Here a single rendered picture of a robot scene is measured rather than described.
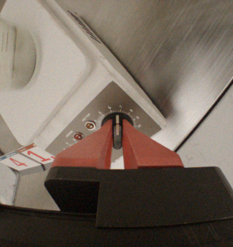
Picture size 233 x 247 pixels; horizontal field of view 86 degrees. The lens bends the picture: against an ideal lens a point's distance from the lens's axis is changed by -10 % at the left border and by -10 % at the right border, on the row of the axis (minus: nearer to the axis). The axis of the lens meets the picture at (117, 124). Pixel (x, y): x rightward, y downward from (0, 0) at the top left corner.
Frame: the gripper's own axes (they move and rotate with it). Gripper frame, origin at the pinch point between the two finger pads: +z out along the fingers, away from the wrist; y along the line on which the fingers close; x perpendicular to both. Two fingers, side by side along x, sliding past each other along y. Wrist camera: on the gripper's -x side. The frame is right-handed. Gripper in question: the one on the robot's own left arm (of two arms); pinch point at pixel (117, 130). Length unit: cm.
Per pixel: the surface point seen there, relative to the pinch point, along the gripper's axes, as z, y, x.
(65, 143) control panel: 1.4, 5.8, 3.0
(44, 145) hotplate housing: 1.4, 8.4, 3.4
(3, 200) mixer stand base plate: 6.4, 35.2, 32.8
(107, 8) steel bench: 11.8, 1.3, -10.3
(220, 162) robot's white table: 0.3, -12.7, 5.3
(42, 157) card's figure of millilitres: 5.9, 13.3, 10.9
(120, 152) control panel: 1.5, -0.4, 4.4
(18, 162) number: 6.8, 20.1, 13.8
